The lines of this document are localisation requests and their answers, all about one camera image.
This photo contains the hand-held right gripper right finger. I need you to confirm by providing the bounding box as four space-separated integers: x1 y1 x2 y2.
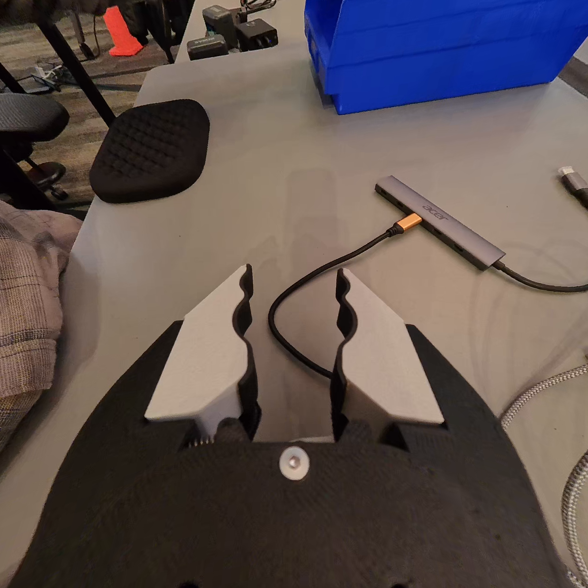
329 268 447 434

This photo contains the grey braided cable silver plug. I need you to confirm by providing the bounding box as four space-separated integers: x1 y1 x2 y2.
499 361 588 586

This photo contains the black cable with orange plug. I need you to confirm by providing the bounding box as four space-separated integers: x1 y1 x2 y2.
267 212 425 381

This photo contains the orange traffic cone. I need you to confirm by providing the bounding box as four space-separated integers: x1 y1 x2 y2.
101 4 148 58

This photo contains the dark cloth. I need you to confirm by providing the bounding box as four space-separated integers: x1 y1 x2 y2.
88 98 212 205

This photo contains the blue plastic bin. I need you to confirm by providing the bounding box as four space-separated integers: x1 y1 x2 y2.
302 0 588 116

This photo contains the small black device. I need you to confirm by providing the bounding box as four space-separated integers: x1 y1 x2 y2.
187 3 280 62

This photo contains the grey usb hub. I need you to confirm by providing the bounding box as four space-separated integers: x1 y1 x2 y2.
373 164 588 295

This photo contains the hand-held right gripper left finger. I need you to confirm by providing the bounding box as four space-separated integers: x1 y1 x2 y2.
145 264 263 439

